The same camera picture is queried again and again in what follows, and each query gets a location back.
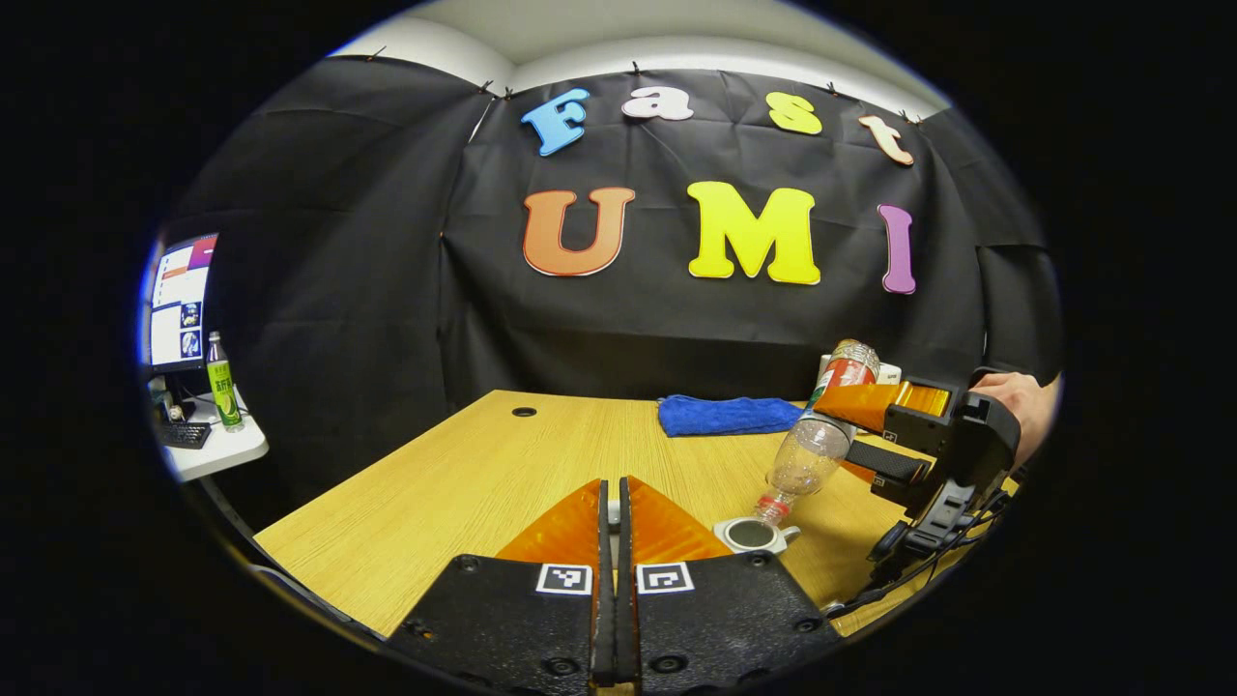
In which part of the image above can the black backdrop cloth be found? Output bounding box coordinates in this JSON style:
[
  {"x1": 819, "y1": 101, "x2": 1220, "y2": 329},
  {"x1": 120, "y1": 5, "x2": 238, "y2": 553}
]
[{"x1": 150, "y1": 56, "x2": 1064, "y2": 504}]

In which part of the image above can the blue towel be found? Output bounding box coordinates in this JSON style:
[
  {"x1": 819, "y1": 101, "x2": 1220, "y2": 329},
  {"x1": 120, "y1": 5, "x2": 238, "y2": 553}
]
[{"x1": 657, "y1": 394, "x2": 805, "y2": 438}]

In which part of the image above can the white toaster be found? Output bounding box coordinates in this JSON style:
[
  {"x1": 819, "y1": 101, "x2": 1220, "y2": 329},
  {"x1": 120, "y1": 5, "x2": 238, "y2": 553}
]
[{"x1": 820, "y1": 353, "x2": 905, "y2": 388}]

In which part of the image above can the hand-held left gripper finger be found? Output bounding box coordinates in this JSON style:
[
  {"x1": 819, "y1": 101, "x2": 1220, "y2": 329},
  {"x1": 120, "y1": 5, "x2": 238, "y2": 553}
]
[
  {"x1": 617, "y1": 475, "x2": 842, "y2": 696},
  {"x1": 387, "y1": 477, "x2": 616, "y2": 696}
]

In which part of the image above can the green drink bottle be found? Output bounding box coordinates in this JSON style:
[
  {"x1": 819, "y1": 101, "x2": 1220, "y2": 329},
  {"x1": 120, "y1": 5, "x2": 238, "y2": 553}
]
[{"x1": 206, "y1": 332, "x2": 244, "y2": 431}]

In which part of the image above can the computer monitor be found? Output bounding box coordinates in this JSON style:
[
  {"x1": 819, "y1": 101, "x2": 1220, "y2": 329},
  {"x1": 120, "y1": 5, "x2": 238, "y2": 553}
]
[{"x1": 143, "y1": 232, "x2": 221, "y2": 373}]

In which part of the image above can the clear plastic water bottle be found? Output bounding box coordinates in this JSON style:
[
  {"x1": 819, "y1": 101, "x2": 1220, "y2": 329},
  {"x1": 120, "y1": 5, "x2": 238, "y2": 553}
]
[{"x1": 754, "y1": 338, "x2": 882, "y2": 528}]

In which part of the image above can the white ceramic teacup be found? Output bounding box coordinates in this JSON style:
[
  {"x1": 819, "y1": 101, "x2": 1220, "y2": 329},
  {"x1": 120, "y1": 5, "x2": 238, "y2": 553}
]
[{"x1": 713, "y1": 516, "x2": 803, "y2": 556}]

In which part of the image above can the white side table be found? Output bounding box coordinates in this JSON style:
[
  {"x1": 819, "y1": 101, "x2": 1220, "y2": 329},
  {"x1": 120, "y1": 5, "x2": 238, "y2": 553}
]
[{"x1": 159, "y1": 387, "x2": 270, "y2": 482}]

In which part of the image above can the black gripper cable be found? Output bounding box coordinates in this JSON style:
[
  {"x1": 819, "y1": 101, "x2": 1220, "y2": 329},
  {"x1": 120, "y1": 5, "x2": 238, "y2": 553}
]
[{"x1": 821, "y1": 488, "x2": 1014, "y2": 620}]

